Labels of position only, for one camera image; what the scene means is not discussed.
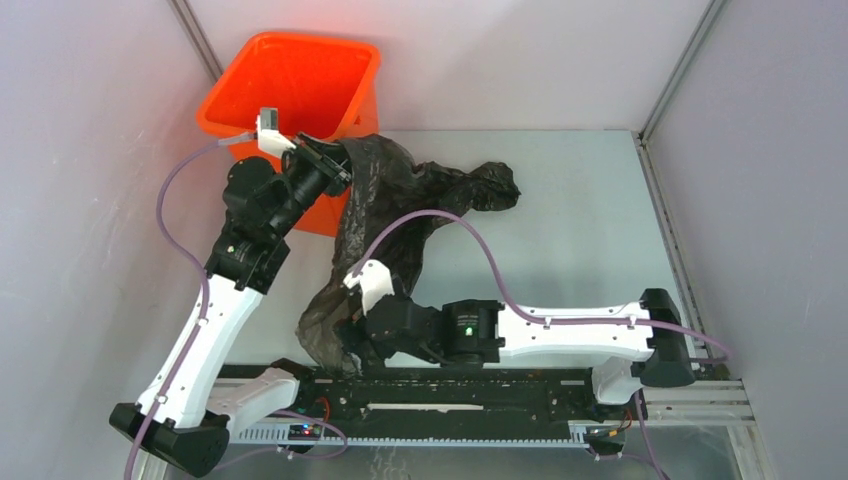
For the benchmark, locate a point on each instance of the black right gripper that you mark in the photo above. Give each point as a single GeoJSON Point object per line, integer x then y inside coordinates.
{"type": "Point", "coordinates": [382, 351]}

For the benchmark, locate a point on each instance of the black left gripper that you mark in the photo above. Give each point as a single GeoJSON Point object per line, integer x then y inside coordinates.
{"type": "Point", "coordinates": [331, 160]}

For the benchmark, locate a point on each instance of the orange plastic trash bin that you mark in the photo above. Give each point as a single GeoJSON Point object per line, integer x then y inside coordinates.
{"type": "Point", "coordinates": [322, 86]}

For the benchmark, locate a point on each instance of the black plastic trash bag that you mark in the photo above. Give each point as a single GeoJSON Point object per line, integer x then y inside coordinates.
{"type": "Point", "coordinates": [387, 184]}

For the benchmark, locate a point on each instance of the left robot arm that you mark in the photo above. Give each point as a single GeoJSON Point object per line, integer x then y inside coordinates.
{"type": "Point", "coordinates": [177, 419]}

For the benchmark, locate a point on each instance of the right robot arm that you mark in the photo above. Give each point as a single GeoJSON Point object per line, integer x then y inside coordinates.
{"type": "Point", "coordinates": [625, 348]}

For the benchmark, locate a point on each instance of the small electronics board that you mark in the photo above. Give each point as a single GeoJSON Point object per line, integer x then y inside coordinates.
{"type": "Point", "coordinates": [304, 433]}

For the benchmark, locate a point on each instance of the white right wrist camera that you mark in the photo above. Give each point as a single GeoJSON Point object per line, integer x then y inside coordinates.
{"type": "Point", "coordinates": [373, 281]}

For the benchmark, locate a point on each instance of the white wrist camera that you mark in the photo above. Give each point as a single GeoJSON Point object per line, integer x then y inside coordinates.
{"type": "Point", "coordinates": [272, 132]}
{"type": "Point", "coordinates": [373, 281]}

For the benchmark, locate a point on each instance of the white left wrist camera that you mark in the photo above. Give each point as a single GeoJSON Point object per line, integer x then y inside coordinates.
{"type": "Point", "coordinates": [272, 132]}

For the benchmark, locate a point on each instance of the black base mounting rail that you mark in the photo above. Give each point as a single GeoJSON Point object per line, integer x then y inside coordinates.
{"type": "Point", "coordinates": [480, 404]}

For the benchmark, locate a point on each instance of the left aluminium corner post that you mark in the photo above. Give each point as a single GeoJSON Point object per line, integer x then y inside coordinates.
{"type": "Point", "coordinates": [197, 37]}

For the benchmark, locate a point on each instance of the aluminium corner post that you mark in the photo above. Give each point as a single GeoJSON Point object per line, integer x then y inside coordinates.
{"type": "Point", "coordinates": [693, 47]}
{"type": "Point", "coordinates": [197, 37]}

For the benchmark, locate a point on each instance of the grey slotted cable duct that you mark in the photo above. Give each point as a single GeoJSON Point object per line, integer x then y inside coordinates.
{"type": "Point", "coordinates": [275, 434]}

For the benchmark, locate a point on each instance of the right aluminium corner post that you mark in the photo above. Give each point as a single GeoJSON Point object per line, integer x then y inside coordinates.
{"type": "Point", "coordinates": [693, 47]}

